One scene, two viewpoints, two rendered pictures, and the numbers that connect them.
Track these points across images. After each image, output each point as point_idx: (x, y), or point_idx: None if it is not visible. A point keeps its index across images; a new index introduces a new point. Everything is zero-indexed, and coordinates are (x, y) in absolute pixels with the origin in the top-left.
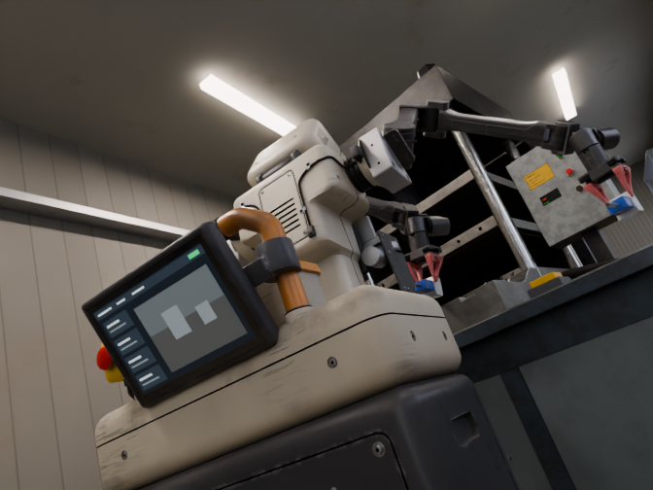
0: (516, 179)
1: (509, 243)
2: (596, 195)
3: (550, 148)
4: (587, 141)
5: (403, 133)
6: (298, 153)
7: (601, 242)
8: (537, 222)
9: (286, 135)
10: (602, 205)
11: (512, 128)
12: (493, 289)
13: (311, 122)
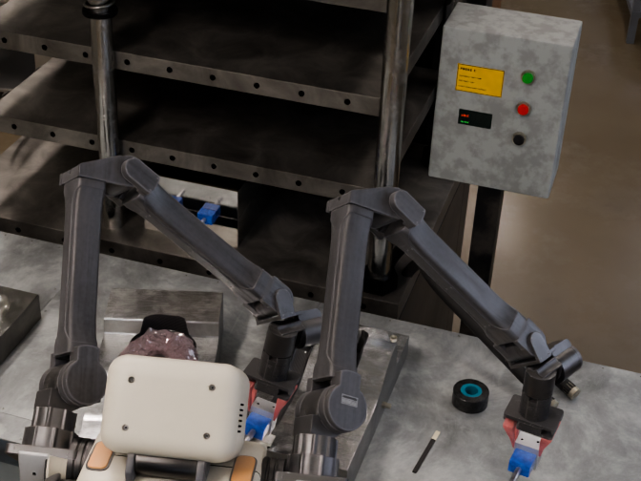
0: (445, 57)
1: (379, 172)
2: (508, 436)
3: (503, 353)
4: (542, 394)
5: (348, 431)
6: (205, 468)
7: (495, 202)
8: (435, 136)
9: (182, 386)
10: (529, 177)
11: (478, 313)
12: (341, 477)
13: (233, 395)
